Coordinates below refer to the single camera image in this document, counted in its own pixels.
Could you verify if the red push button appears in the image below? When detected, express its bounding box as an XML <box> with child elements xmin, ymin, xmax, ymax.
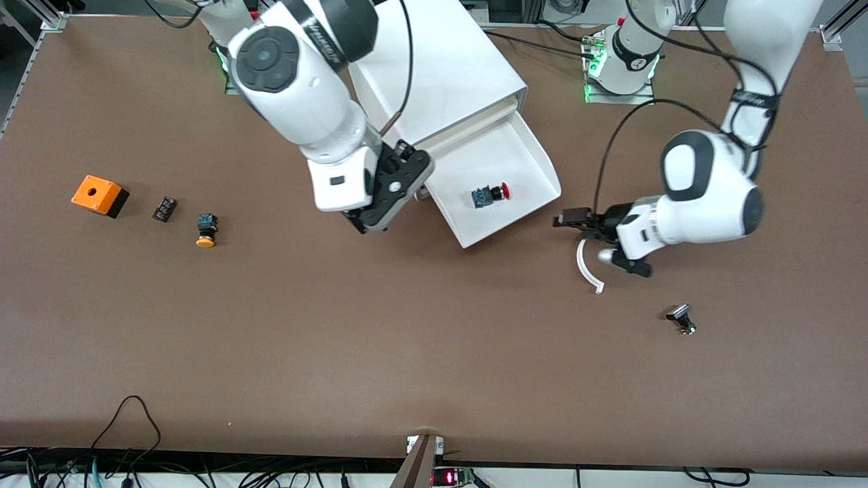
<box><xmin>471</xmin><ymin>183</ymin><xmax>509</xmax><ymax>209</ymax></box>

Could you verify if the white curved plastic piece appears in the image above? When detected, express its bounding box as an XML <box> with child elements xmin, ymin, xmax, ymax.
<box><xmin>576</xmin><ymin>239</ymin><xmax>606</xmax><ymax>295</ymax></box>

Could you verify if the orange box with hole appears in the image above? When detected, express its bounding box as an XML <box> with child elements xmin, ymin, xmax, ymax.
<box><xmin>71</xmin><ymin>175</ymin><xmax>130</xmax><ymax>219</ymax></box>

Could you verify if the device with red display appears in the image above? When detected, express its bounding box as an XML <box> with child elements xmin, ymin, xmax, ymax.
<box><xmin>432</xmin><ymin>466</ymin><xmax>475</xmax><ymax>487</ymax></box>

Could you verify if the black right camera bracket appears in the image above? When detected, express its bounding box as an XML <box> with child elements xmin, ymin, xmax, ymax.
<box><xmin>358</xmin><ymin>141</ymin><xmax>435</xmax><ymax>232</ymax></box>

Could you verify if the black camera bracket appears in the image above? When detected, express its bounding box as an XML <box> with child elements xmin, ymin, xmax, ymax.
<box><xmin>358</xmin><ymin>141</ymin><xmax>435</xmax><ymax>232</ymax></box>
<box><xmin>612</xmin><ymin>256</ymin><xmax>654</xmax><ymax>279</ymax></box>

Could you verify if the black left camera bracket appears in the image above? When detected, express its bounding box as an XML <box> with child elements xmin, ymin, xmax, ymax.
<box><xmin>612</xmin><ymin>256</ymin><xmax>654</xmax><ymax>279</ymax></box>

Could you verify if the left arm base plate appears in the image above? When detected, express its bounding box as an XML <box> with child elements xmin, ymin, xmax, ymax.
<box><xmin>585</xmin><ymin>30</ymin><xmax>656</xmax><ymax>106</ymax></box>

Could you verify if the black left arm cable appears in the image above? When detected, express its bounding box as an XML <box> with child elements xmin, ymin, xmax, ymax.
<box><xmin>593</xmin><ymin>98</ymin><xmax>719</xmax><ymax>211</ymax></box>

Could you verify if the black cable on table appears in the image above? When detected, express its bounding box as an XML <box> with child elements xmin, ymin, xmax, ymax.
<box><xmin>485</xmin><ymin>28</ymin><xmax>601</xmax><ymax>62</ymax></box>

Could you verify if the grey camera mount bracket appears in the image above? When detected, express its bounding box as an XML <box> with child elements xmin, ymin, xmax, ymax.
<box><xmin>390</xmin><ymin>434</ymin><xmax>445</xmax><ymax>488</ymax></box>

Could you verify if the black looped cable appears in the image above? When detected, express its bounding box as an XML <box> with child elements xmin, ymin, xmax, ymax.
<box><xmin>90</xmin><ymin>395</ymin><xmax>162</xmax><ymax>468</ymax></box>

